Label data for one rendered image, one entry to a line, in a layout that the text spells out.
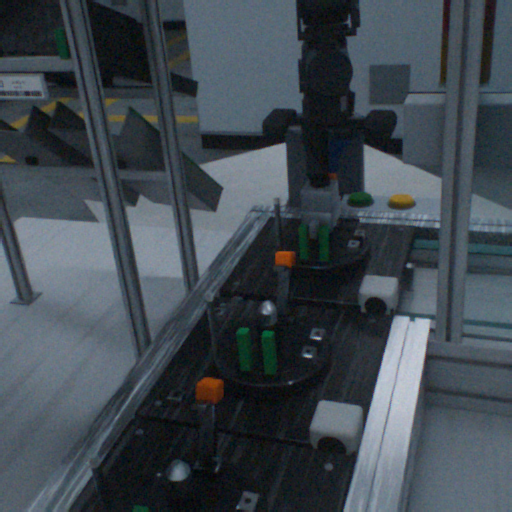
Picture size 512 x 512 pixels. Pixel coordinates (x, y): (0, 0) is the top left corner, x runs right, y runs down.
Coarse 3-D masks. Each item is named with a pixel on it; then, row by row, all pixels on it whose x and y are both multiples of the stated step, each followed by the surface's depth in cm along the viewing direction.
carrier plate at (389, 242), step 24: (264, 240) 107; (384, 240) 103; (408, 240) 102; (240, 264) 100; (264, 264) 100; (384, 264) 97; (240, 288) 94; (264, 288) 94; (312, 288) 93; (336, 288) 92
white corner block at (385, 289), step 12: (372, 276) 90; (360, 288) 88; (372, 288) 88; (384, 288) 87; (396, 288) 88; (360, 300) 88; (372, 300) 87; (384, 300) 87; (396, 300) 89; (372, 312) 88; (384, 312) 87
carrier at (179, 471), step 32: (128, 448) 69; (160, 448) 68; (192, 448) 68; (224, 448) 68; (256, 448) 67; (288, 448) 67; (96, 480) 54; (128, 480) 65; (160, 480) 62; (192, 480) 57; (224, 480) 61; (256, 480) 61; (288, 480) 63; (320, 480) 63
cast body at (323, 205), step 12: (312, 180) 94; (324, 180) 94; (336, 180) 96; (300, 192) 94; (312, 192) 93; (324, 192) 93; (336, 192) 96; (312, 204) 94; (324, 204) 94; (336, 204) 96; (312, 216) 94; (324, 216) 94; (336, 216) 97; (312, 228) 93
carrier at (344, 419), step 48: (192, 336) 85; (240, 336) 73; (288, 336) 80; (336, 336) 82; (384, 336) 82; (192, 384) 77; (240, 384) 73; (288, 384) 73; (336, 384) 75; (240, 432) 70; (288, 432) 69; (336, 432) 66
